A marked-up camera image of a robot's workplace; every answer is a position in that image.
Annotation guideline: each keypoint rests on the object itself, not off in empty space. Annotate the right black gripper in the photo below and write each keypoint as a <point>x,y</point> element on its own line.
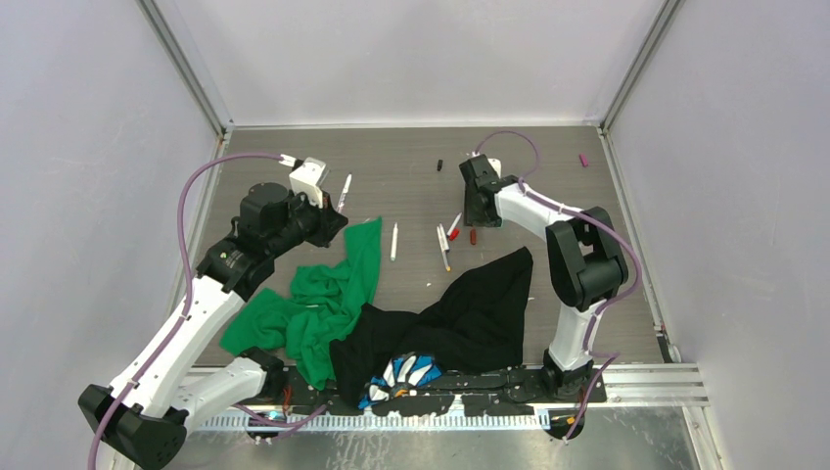
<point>472,219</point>

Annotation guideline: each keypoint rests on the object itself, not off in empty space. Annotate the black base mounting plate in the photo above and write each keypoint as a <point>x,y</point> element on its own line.
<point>515,391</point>

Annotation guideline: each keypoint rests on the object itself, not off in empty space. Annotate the white pen yellow tip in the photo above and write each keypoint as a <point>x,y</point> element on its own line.
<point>444,257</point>

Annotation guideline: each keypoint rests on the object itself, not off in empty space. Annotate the black cloth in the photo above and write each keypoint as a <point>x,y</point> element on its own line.
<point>476,326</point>

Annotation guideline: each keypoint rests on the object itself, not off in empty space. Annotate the aluminium front rail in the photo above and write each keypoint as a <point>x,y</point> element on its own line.
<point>627,386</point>

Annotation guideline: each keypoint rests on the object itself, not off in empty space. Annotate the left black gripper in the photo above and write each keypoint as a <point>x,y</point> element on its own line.
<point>328,220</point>

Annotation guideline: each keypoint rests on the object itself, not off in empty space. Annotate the white pen blue tip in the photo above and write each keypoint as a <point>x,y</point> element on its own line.
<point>344,192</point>

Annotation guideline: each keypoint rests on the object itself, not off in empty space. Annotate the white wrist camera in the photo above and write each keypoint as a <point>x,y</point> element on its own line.
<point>307,177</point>
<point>496,166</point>

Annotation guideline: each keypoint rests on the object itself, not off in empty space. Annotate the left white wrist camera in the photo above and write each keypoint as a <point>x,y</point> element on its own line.
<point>307,177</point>

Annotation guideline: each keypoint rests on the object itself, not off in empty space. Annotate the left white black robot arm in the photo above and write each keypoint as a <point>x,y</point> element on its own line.
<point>146,413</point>

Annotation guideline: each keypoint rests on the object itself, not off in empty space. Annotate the white pen black clip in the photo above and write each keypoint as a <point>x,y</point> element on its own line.
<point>443,240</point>

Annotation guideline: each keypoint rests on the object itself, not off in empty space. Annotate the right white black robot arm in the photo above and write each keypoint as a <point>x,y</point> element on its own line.
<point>586,262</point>

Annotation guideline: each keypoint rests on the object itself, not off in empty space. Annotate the green cloth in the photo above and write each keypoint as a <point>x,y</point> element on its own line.
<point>324,305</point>

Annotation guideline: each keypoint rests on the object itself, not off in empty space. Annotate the blue white patterned cloth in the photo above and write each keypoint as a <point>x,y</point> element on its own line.
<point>401,377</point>

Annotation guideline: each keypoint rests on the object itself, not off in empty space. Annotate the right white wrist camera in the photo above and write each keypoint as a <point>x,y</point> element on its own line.
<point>496,166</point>

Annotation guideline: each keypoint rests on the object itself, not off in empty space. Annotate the white pen red cap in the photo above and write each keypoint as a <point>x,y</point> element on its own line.
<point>453,231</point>

